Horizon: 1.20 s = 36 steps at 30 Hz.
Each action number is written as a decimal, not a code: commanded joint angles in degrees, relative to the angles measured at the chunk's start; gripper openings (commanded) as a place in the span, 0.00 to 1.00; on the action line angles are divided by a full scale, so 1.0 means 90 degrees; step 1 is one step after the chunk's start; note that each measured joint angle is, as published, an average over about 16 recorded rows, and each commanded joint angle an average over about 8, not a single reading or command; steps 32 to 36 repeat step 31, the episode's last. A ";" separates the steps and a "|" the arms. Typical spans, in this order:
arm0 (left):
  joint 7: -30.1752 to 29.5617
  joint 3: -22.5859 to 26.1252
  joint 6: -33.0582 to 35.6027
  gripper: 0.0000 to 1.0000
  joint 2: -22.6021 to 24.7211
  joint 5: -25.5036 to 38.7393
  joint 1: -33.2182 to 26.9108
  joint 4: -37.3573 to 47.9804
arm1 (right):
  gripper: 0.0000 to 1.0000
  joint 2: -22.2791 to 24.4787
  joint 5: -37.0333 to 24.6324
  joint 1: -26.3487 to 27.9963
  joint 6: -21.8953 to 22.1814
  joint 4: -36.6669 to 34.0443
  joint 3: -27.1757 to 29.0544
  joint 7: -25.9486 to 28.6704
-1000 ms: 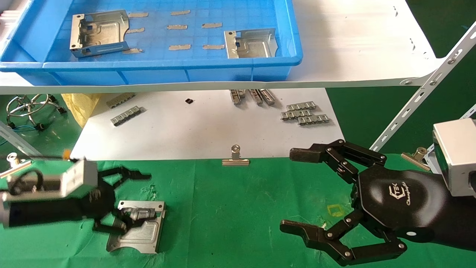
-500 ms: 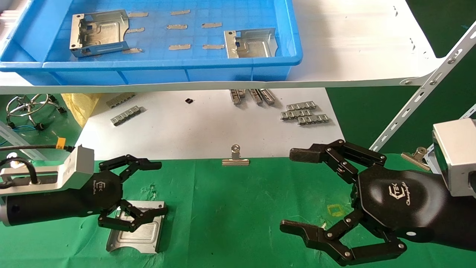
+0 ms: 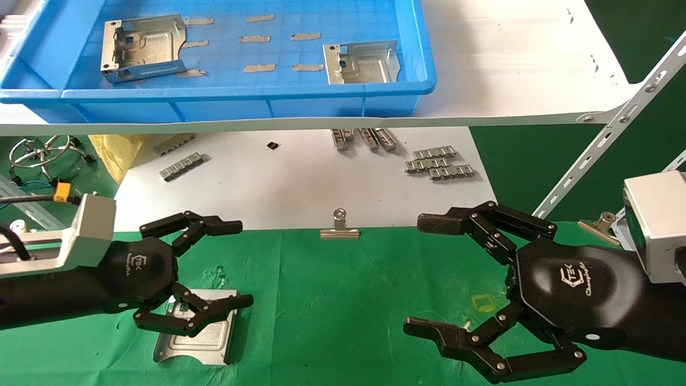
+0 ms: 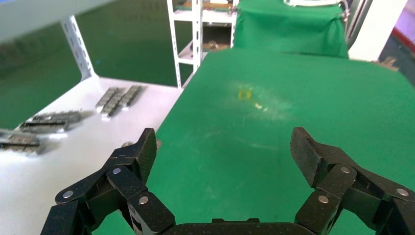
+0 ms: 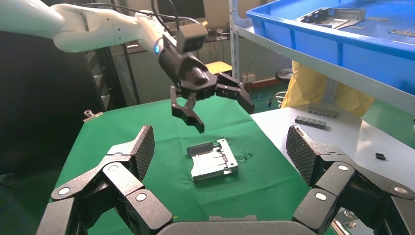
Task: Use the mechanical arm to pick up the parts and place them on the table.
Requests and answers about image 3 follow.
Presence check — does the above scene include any curved sheet metal bracket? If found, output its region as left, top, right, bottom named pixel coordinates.
left=153, top=288, right=240, bottom=367

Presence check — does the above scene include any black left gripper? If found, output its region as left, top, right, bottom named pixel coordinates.
left=0, top=210, right=255, bottom=338

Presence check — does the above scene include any green cloth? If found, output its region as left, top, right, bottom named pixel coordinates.
left=0, top=221, right=686, bottom=386

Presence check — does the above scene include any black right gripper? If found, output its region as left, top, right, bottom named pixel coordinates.
left=403, top=202, right=686, bottom=384

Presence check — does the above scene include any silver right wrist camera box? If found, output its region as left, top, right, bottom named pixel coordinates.
left=623, top=172, right=686, bottom=285

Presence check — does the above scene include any boxed sheet metal bracket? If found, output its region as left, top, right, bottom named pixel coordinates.
left=101, top=14, right=188, bottom=84

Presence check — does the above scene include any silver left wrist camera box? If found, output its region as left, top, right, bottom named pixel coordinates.
left=0, top=194, right=117, bottom=277

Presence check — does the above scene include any white shelf board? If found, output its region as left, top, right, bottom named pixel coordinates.
left=0, top=0, right=644, bottom=137

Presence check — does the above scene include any yellow plastic bag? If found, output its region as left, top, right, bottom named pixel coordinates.
left=88, top=134, right=145, bottom=184

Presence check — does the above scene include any black cable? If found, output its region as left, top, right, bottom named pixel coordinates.
left=0, top=194, right=57, bottom=210

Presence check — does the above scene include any white slotted shelf upright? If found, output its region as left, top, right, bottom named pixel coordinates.
left=532, top=32, right=686, bottom=219

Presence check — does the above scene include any flat sheet metal bracket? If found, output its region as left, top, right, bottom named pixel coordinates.
left=323, top=41, right=401, bottom=85

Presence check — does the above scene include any chrome chair base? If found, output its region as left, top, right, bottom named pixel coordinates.
left=8, top=135, right=97, bottom=188

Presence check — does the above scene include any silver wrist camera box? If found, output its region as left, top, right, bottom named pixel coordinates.
left=0, top=194, right=117, bottom=277
left=623, top=172, right=686, bottom=285

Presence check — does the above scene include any blue plastic tray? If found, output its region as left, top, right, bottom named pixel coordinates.
left=0, top=0, right=436, bottom=124

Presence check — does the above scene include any white sheet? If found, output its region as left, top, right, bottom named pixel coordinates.
left=98, top=127, right=500, bottom=232

